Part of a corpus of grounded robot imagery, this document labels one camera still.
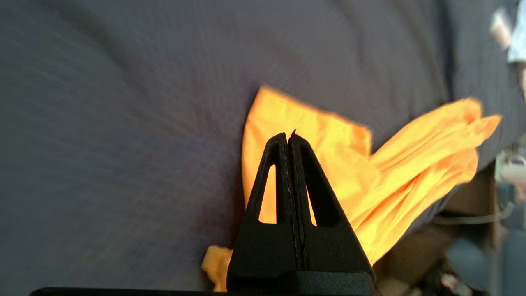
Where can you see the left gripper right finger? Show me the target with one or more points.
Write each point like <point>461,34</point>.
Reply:
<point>333,255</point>

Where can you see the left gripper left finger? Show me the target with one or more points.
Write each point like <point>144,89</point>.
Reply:
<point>263,255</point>

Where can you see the yellow t-shirt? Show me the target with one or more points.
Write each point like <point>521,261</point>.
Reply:
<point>328,164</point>

